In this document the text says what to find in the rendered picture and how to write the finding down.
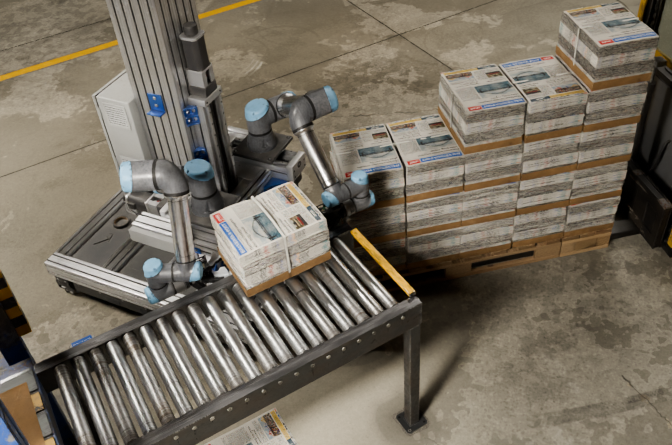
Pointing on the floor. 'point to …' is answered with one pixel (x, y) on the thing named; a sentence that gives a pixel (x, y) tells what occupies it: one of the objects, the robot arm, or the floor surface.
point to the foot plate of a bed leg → (412, 424)
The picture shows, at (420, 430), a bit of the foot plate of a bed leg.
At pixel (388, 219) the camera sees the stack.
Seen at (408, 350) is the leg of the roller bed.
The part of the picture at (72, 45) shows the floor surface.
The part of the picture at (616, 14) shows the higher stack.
